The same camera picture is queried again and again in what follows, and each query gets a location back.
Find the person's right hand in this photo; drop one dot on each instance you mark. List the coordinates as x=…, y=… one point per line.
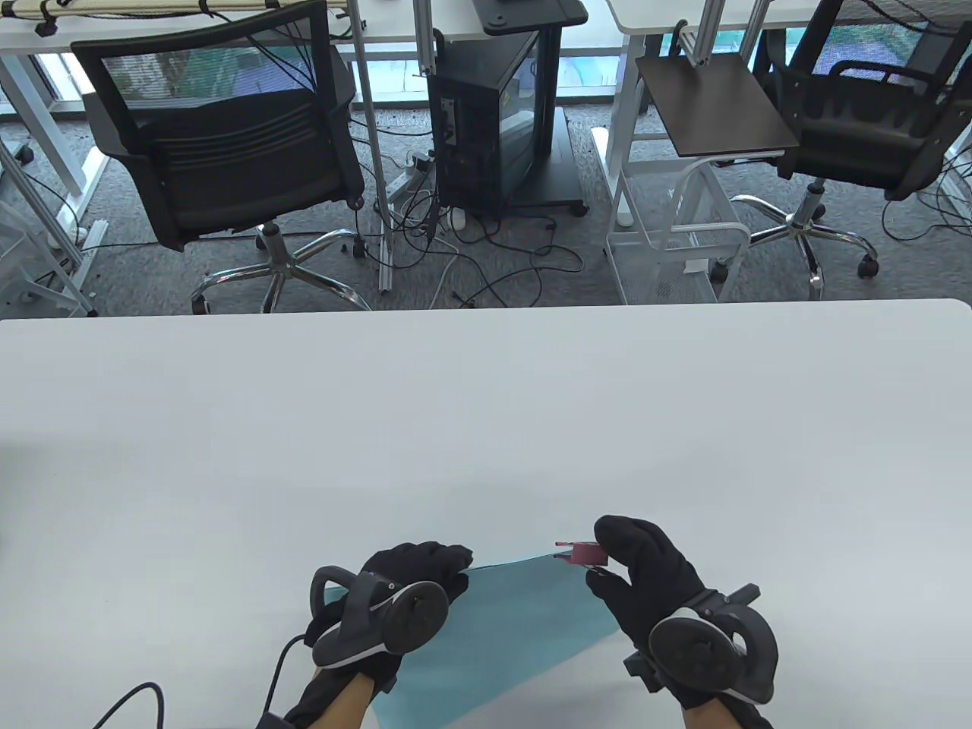
x=653, y=569

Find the person's left hand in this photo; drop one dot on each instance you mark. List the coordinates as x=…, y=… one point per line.
x=418, y=562

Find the pink binder clip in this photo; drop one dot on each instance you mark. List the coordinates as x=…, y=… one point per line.
x=585, y=554

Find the light blue paper sheet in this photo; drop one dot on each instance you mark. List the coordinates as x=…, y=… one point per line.
x=516, y=630

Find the person's left forearm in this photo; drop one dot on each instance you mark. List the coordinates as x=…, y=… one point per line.
x=353, y=702

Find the person's right forearm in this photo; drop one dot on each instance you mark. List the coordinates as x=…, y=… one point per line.
x=706, y=717

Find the grey left hand tracker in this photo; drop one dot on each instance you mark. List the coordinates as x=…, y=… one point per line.
x=410, y=615

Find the grey hand tracker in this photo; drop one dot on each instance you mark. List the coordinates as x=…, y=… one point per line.
x=699, y=653
x=410, y=615

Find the grey right hand tracker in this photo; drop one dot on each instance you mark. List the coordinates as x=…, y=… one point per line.
x=699, y=653

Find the white power strip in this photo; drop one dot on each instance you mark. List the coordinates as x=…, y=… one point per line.
x=402, y=182

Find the black computer tower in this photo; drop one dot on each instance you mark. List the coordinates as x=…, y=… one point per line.
x=467, y=129

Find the black mesh office chair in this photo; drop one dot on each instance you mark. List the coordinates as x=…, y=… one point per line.
x=228, y=152

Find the dark brown board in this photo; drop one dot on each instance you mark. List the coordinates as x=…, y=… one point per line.
x=714, y=106

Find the black office chair with armrests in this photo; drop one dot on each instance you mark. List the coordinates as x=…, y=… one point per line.
x=858, y=144

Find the white desk with clamp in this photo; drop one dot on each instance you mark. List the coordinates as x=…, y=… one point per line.
x=645, y=15

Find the black rolling stand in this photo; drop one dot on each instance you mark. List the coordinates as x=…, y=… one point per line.
x=531, y=15

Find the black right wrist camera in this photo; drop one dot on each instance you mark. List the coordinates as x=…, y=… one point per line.
x=642, y=672

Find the aluminium profile post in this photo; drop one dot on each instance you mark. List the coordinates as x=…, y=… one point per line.
x=372, y=152

